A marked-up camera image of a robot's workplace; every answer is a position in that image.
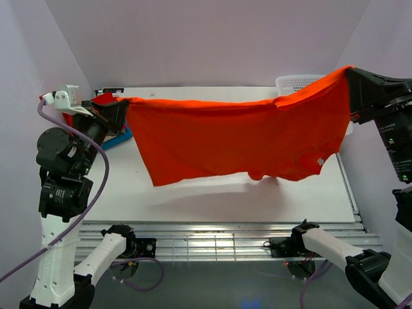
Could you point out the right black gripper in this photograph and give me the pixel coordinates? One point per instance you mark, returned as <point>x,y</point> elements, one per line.
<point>365,100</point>

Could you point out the orange t-shirt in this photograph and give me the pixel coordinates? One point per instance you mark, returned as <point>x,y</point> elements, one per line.
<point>288,137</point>

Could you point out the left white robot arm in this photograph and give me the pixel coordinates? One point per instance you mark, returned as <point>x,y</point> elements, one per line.
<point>65,155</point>

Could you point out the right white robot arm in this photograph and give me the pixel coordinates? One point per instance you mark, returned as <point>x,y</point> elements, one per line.
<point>384,279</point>

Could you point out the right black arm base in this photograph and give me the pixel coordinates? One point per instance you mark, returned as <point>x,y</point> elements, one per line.
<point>283,247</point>

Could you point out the aluminium rail frame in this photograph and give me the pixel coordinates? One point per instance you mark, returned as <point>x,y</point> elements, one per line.
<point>187,242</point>

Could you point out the folded red t-shirt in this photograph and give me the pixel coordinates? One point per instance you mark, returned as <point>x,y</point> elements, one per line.
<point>102,99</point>

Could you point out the blue label sticker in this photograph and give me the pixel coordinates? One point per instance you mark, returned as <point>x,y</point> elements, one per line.
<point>115,91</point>

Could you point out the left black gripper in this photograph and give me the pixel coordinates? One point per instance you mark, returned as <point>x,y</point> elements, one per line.
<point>113,116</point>

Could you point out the white plastic basket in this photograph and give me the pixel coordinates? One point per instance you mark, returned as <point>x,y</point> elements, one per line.
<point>290,84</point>

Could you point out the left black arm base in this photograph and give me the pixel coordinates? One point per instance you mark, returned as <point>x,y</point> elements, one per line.
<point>140,248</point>

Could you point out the folded beige t-shirt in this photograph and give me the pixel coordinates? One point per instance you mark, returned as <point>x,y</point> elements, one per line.
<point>108,138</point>

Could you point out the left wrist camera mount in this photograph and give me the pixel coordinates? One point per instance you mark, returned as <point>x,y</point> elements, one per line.
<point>66,100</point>

